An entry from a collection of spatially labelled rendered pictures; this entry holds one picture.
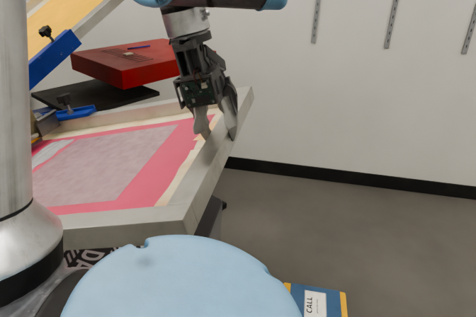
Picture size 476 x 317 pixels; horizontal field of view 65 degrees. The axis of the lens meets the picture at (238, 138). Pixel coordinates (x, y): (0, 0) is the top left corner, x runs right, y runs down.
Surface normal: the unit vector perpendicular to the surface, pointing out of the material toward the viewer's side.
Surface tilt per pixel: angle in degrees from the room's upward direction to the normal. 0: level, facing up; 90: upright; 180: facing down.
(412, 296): 0
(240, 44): 90
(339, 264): 0
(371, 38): 90
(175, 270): 8
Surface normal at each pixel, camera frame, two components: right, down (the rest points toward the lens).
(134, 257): 0.17, -0.88
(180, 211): -0.22, -0.90
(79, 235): -0.18, 0.42
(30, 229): 0.77, -0.62
